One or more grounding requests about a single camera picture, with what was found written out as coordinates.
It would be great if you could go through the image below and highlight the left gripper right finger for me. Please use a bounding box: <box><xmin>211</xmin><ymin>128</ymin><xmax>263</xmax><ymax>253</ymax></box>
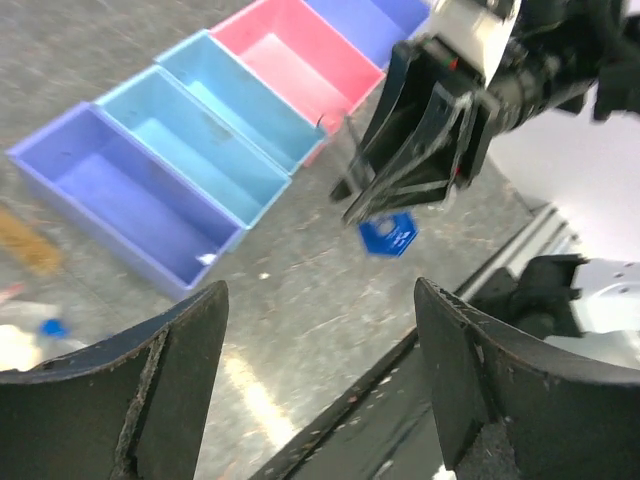
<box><xmin>414</xmin><ymin>278</ymin><xmax>639</xmax><ymax>479</ymax></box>

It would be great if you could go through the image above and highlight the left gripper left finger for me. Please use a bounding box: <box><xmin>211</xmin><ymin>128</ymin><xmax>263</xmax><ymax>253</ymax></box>
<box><xmin>1</xmin><ymin>281</ymin><xmax>229</xmax><ymax>480</ymax></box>

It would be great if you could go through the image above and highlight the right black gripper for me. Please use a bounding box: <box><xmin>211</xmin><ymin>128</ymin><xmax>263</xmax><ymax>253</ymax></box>
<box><xmin>329</xmin><ymin>40</ymin><xmax>481</xmax><ymax>225</ymax></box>

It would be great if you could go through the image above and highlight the graduated cylinder blue base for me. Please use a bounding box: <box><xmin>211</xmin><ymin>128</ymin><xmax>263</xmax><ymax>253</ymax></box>
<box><xmin>317</xmin><ymin>112</ymin><xmax>419</xmax><ymax>259</ymax></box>

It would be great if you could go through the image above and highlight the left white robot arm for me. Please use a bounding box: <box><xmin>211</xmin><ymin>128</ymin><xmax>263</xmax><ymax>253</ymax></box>
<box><xmin>1</xmin><ymin>255</ymin><xmax>639</xmax><ymax>479</ymax></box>

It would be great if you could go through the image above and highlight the blue cap pipette top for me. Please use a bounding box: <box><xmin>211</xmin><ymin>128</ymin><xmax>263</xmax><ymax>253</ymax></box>
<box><xmin>39</xmin><ymin>319</ymin><xmax>69</xmax><ymax>339</ymax></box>

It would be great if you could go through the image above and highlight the pink bin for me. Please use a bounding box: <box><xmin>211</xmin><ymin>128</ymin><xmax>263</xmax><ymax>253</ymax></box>
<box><xmin>210</xmin><ymin>0</ymin><xmax>384</xmax><ymax>135</ymax></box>

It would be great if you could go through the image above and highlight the light blue bin left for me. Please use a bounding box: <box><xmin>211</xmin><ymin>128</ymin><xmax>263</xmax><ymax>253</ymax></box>
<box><xmin>95</xmin><ymin>66</ymin><xmax>291</xmax><ymax>229</ymax></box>

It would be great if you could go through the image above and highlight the light blue bin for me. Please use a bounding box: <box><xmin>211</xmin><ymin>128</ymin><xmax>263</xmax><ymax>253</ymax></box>
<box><xmin>155</xmin><ymin>30</ymin><xmax>326</xmax><ymax>174</ymax></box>
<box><xmin>95</xmin><ymin>66</ymin><xmax>291</xmax><ymax>229</ymax></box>

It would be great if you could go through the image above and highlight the purple large bin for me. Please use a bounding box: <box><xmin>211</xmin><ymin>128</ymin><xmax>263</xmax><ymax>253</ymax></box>
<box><xmin>306</xmin><ymin>0</ymin><xmax>430</xmax><ymax>69</ymax></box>

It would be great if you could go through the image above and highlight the light blue bin right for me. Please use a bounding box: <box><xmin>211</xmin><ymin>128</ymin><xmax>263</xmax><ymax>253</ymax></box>
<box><xmin>155</xmin><ymin>30</ymin><xmax>326</xmax><ymax>174</ymax></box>

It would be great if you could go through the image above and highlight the purple narrow bin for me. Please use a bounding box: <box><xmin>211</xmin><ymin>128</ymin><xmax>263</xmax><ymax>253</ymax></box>
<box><xmin>7</xmin><ymin>102</ymin><xmax>242</xmax><ymax>300</ymax></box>

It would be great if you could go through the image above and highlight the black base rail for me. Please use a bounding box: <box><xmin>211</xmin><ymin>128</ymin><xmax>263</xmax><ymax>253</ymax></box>
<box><xmin>249</xmin><ymin>199</ymin><xmax>581</xmax><ymax>480</ymax></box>

